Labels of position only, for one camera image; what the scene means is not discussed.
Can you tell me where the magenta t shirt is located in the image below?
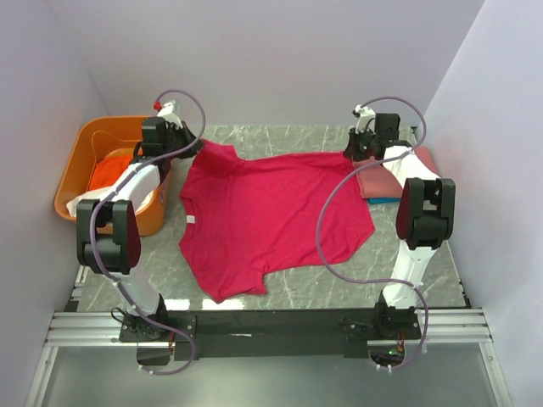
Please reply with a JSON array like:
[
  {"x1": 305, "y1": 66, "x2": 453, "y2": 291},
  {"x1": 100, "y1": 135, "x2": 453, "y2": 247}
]
[{"x1": 179, "y1": 141, "x2": 375, "y2": 303}]

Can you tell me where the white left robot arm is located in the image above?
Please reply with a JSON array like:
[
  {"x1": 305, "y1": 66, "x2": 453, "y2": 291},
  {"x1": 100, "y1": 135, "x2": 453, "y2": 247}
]
[{"x1": 76, "y1": 116, "x2": 203, "y2": 341}]

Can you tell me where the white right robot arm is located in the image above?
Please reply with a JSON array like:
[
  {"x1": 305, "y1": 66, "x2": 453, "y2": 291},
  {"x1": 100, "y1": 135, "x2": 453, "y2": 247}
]
[{"x1": 344, "y1": 105, "x2": 456, "y2": 338}]

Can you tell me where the folded salmon pink t shirt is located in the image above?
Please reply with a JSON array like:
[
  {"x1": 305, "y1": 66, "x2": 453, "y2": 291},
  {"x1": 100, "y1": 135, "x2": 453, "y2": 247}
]
[{"x1": 356, "y1": 147, "x2": 437, "y2": 199}]

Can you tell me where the folded blue t shirt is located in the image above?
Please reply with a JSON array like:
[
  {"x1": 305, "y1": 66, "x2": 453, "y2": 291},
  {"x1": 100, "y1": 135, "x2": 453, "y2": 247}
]
[{"x1": 366, "y1": 198, "x2": 400, "y2": 204}]

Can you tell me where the orange t shirt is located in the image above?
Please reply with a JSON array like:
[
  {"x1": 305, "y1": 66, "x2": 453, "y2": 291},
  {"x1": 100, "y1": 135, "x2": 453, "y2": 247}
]
[{"x1": 87, "y1": 155, "x2": 132, "y2": 191}]

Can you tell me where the orange plastic laundry basket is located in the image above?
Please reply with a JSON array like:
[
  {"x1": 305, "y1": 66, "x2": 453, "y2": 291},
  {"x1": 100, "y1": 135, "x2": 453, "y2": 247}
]
[{"x1": 54, "y1": 115, "x2": 170, "y2": 237}]

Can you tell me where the white t shirt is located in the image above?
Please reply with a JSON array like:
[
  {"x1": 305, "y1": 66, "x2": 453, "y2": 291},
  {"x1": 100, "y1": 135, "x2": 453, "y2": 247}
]
[{"x1": 65, "y1": 186, "x2": 158, "y2": 218}]

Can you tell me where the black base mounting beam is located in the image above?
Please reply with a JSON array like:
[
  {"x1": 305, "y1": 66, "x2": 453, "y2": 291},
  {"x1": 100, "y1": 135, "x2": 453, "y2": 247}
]
[{"x1": 119, "y1": 308, "x2": 423, "y2": 361}]

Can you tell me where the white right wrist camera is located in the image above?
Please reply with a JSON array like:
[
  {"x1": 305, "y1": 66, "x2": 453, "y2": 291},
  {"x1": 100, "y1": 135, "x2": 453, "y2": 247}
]
[{"x1": 352, "y1": 104, "x2": 376, "y2": 132}]

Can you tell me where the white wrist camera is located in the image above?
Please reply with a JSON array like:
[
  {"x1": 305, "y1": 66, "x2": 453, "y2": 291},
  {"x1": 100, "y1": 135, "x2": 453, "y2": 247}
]
[
  {"x1": 154, "y1": 100, "x2": 183, "y2": 127},
  {"x1": 352, "y1": 104, "x2": 376, "y2": 132}
]

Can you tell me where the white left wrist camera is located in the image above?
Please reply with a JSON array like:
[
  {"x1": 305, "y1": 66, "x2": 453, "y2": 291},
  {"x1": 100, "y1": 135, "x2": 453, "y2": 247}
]
[{"x1": 154, "y1": 100, "x2": 183, "y2": 127}]

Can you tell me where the aluminium frame rail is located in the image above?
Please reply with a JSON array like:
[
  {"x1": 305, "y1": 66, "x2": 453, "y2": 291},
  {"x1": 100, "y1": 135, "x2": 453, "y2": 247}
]
[{"x1": 25, "y1": 237, "x2": 128, "y2": 407}]

